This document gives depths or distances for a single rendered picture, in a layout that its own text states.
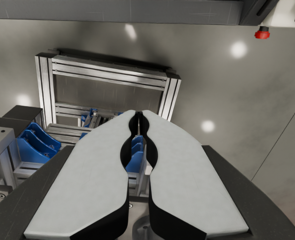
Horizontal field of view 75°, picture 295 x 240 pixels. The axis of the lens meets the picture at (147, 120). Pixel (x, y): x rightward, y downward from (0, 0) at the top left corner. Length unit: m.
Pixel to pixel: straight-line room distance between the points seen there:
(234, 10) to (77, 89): 1.03
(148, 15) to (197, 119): 1.32
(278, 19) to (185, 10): 0.16
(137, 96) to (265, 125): 1.17
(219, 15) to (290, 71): 1.41
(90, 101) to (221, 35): 0.96
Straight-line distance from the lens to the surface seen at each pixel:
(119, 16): 0.40
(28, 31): 1.52
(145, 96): 1.25
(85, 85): 1.26
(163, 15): 0.40
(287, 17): 0.45
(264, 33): 0.63
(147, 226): 0.58
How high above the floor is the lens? 1.35
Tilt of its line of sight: 59 degrees down
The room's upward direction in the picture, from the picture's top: 176 degrees clockwise
